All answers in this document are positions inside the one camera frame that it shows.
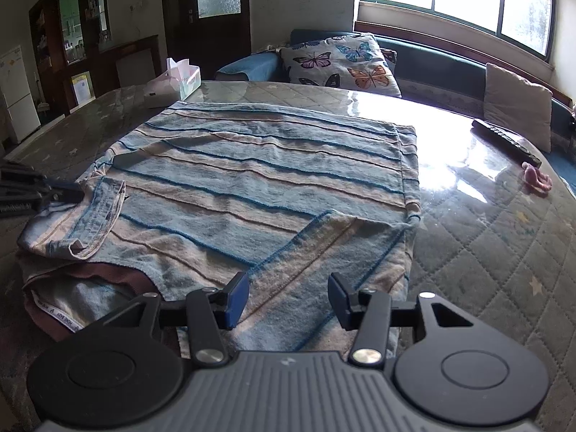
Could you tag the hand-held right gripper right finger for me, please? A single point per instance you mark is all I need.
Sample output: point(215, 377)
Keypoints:
point(339, 301)

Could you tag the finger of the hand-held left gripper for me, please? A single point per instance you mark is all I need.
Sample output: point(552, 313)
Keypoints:
point(63, 194)

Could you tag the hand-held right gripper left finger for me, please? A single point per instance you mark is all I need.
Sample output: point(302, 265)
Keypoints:
point(237, 300)

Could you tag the striped towel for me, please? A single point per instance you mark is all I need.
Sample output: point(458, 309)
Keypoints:
point(270, 166)

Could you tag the white fridge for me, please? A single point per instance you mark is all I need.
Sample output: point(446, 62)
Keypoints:
point(18, 99)

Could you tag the dark wooden cabinet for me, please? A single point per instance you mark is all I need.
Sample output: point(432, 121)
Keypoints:
point(58, 63)

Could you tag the tissue box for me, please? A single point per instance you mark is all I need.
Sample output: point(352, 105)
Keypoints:
point(186, 78)

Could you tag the dark wooden door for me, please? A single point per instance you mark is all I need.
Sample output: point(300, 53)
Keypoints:
point(216, 31)

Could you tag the black remote control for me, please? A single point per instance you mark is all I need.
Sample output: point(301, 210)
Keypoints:
point(506, 141)

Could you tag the small pink toy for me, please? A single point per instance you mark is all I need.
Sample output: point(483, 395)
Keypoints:
point(537, 179)

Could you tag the butterfly print pillow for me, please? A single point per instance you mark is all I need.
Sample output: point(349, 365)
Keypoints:
point(342, 60)

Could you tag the dark patterned cushion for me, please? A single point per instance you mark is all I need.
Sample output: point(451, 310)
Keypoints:
point(390, 58)

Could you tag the blue sofa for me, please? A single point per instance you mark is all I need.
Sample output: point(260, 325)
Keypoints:
point(441, 67)

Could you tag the plain beige pillow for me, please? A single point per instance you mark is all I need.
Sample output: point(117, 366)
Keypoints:
point(517, 103)

